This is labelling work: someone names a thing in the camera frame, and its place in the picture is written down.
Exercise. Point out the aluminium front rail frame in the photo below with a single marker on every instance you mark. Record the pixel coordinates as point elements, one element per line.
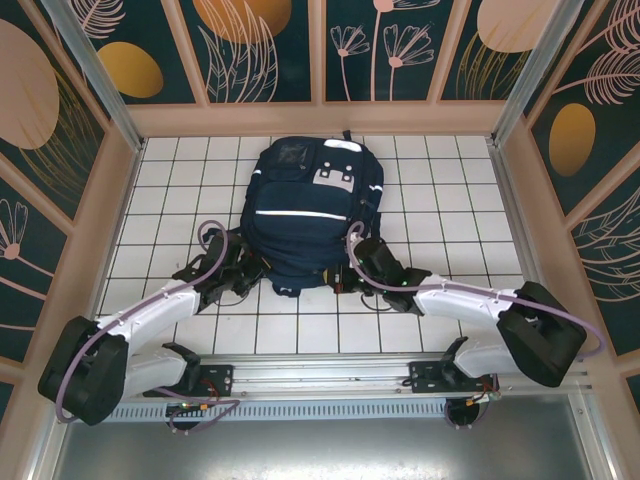
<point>320,372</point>

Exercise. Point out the aluminium table side rail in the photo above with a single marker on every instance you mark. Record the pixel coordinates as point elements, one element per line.
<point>126,197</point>
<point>514,200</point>

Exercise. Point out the grey metal sheet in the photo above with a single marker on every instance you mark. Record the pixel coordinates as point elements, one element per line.
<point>320,450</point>

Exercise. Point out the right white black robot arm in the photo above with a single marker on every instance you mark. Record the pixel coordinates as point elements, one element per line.
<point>460,302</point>

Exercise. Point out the navy blue student backpack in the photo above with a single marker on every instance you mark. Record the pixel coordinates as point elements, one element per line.
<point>300,200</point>

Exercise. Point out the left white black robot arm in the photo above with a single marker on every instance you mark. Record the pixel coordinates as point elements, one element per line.
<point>150,310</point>

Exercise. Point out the aluminium corner post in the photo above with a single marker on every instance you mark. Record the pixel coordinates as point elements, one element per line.
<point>525,75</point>
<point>107,95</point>

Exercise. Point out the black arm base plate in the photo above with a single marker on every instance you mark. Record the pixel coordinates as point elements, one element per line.
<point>425,380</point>
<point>220,377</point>

